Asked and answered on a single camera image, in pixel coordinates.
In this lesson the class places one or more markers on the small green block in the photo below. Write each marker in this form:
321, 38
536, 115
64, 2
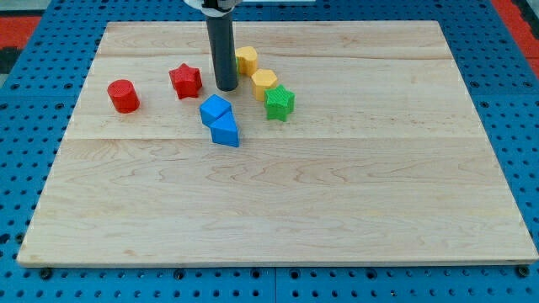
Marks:
237, 66

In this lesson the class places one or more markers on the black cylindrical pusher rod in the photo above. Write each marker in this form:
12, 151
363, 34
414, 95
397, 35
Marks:
220, 33

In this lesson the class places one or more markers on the red star block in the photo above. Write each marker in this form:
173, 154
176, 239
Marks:
186, 81

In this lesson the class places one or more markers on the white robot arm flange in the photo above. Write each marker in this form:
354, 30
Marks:
213, 8

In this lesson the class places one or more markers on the blue triangular prism block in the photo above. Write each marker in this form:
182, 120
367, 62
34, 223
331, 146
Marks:
224, 130

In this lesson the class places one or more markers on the blue cube block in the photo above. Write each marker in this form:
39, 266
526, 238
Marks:
213, 108

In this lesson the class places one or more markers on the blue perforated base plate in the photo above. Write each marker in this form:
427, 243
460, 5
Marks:
39, 95

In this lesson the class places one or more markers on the green star block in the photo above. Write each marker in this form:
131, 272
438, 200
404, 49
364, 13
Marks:
279, 102

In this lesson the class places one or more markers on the yellow hexagon block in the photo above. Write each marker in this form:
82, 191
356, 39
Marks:
262, 80

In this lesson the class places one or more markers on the red cylinder block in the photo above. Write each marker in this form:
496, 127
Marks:
123, 96

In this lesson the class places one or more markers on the yellow heart block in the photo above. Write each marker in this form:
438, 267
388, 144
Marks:
247, 60

